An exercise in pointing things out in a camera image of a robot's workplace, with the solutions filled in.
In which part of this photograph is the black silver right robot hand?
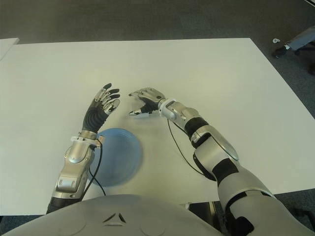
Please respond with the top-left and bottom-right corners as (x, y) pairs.
(128, 86), (166, 116)

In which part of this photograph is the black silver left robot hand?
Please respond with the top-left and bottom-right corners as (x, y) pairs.
(82, 83), (122, 132)

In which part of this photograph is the blue plastic plate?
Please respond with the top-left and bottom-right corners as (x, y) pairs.
(90, 127), (143, 189)

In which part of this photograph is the grey robot torso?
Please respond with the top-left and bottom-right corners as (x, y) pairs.
(0, 194), (222, 236)

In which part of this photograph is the white side table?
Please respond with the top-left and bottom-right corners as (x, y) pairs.
(0, 38), (20, 61)

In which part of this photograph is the person's blue jeans leg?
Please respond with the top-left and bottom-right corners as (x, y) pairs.
(287, 28), (315, 51)

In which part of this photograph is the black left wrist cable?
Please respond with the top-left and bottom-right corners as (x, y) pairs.
(83, 145), (106, 196)

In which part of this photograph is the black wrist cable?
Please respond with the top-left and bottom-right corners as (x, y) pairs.
(83, 145), (106, 196)
(167, 119), (205, 177)

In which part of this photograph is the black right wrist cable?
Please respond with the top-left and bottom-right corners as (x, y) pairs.
(167, 119), (205, 177)

